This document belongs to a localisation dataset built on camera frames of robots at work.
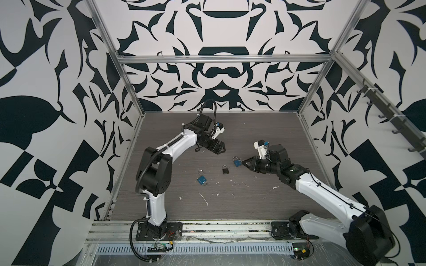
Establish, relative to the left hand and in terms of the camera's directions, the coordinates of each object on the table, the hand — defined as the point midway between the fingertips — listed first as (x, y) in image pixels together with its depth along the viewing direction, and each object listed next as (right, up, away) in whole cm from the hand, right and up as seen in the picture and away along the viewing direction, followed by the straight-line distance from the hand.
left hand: (219, 144), depth 90 cm
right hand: (+10, -8, -11) cm, 17 cm away
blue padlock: (-9, -19, -1) cm, 21 cm away
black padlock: (+3, -15, +3) cm, 15 cm away
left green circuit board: (-28, -43, -17) cm, 54 cm away
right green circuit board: (+34, -44, -19) cm, 58 cm away
